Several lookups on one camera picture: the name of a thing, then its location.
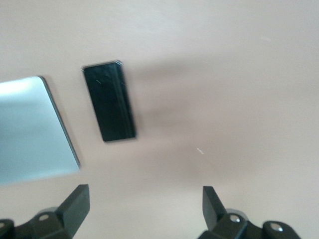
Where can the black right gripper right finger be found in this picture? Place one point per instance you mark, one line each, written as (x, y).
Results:
(224, 224)

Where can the black smartphone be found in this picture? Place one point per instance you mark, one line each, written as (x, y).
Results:
(109, 102)

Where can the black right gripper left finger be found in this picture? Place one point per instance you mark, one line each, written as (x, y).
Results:
(62, 219)

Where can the silver closed laptop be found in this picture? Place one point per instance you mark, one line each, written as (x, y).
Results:
(30, 129)

